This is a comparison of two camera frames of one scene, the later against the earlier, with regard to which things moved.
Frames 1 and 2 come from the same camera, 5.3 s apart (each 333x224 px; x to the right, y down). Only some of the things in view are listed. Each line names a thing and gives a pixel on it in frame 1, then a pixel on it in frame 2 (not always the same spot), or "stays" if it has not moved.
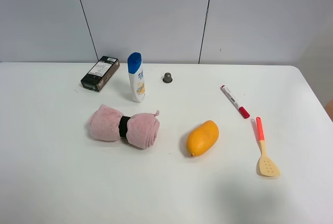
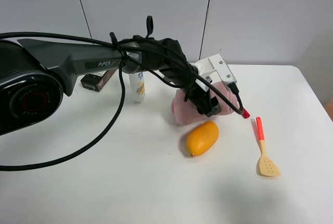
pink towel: (107, 123) -> (184, 112)
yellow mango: (202, 137) stays
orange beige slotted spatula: (267, 167) stays
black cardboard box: (101, 74) stays
